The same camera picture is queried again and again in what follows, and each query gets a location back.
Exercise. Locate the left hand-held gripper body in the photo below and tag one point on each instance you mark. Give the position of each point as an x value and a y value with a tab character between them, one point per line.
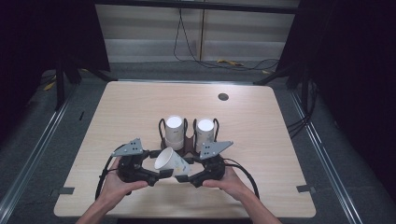
134	168

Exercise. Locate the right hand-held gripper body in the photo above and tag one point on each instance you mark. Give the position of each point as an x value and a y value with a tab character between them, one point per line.
213	168

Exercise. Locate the white paper cup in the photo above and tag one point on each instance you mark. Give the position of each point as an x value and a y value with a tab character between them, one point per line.
171	161

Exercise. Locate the dark wooden double cup holder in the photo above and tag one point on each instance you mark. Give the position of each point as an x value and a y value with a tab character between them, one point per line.
187	144

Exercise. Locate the person's right hand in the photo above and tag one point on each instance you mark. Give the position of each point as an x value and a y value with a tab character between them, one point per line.
229	185

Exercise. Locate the person's left hand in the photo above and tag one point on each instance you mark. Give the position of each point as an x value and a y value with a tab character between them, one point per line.
116	189

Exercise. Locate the round dark table grommet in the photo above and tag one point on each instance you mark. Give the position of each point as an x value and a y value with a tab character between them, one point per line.
223	96

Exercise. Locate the grey tape strip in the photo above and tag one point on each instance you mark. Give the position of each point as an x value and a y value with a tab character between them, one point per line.
305	188
64	190

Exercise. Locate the yellow tape scrap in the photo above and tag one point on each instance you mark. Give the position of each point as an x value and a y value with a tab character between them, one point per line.
229	62
49	86

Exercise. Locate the black metal stand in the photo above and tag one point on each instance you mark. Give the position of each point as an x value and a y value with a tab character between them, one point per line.
60	87

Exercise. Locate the black curtain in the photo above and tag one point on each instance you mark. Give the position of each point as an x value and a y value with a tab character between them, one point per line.
37	46
348	77

